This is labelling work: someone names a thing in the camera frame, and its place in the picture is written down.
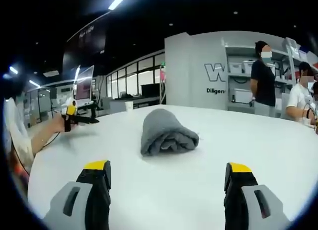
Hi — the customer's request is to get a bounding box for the black screen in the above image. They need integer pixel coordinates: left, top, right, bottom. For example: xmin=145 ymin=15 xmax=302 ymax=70
xmin=141 ymin=83 xmax=162 ymax=98

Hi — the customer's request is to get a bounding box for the person's left hand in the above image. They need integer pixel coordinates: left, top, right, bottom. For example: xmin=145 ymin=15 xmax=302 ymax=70
xmin=48 ymin=113 xmax=66 ymax=134

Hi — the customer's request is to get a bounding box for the ceiling light strip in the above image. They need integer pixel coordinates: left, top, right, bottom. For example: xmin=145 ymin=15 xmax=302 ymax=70
xmin=108 ymin=0 xmax=134 ymax=10

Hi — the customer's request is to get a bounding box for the grey towel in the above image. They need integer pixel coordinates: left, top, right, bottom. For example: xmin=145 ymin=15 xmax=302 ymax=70
xmin=140 ymin=108 xmax=201 ymax=156

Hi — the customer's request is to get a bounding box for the computer monitor with stand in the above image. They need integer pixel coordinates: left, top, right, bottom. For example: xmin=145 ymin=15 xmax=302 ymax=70
xmin=75 ymin=65 xmax=100 ymax=124

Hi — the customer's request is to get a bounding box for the white storage box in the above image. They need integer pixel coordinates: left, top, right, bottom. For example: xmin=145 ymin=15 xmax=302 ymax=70
xmin=230 ymin=88 xmax=253 ymax=103

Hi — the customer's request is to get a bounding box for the white storage shelf unit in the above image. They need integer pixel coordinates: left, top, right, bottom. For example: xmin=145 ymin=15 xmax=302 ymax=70
xmin=222 ymin=37 xmax=318 ymax=118

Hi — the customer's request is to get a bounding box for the person's white shirt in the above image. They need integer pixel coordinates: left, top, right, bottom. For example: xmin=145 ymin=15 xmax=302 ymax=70
xmin=3 ymin=90 xmax=35 ymax=169

